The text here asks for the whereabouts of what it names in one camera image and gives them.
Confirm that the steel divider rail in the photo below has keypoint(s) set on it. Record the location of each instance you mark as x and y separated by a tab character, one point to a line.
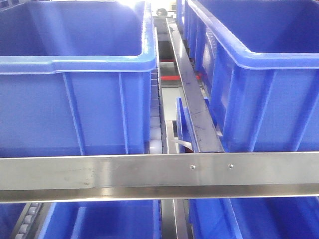
200	124

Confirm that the blue bin lower left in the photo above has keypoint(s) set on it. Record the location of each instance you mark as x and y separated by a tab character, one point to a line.
134	219

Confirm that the blue bin upper right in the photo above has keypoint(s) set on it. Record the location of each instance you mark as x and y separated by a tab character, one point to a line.
259	63

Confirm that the steel shelf front rail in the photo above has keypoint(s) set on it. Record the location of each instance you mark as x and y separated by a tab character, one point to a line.
163	176

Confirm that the blue bin lower right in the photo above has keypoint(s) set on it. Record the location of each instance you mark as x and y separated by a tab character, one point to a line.
255	218

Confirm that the blue bin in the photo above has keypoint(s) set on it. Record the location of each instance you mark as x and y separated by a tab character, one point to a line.
259	63
134	219
255	218
75	77

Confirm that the blue bin upper left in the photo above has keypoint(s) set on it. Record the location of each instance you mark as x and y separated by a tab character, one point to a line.
75	77

